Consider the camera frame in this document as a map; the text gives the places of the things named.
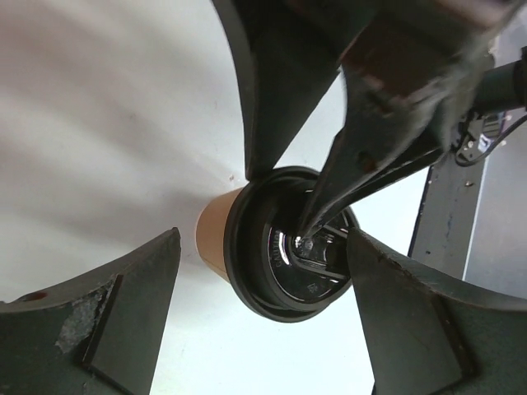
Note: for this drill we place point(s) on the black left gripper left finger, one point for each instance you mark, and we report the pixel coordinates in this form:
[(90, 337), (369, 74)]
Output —
[(98, 333)]

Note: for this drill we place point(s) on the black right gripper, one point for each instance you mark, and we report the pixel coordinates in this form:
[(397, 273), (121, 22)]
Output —
[(400, 66)]

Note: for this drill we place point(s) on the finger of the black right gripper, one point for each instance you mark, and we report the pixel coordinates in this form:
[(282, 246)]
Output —
[(286, 56)]

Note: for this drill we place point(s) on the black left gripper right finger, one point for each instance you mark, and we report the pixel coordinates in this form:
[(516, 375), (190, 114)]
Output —
[(429, 333)]

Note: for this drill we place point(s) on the single black cup lid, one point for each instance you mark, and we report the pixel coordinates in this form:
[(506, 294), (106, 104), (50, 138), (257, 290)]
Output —
[(274, 272)]

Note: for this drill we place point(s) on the single brown paper cup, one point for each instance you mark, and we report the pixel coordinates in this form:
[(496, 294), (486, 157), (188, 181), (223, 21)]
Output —
[(210, 232)]

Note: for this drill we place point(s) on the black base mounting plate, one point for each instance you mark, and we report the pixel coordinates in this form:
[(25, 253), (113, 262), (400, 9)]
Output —
[(443, 232)]

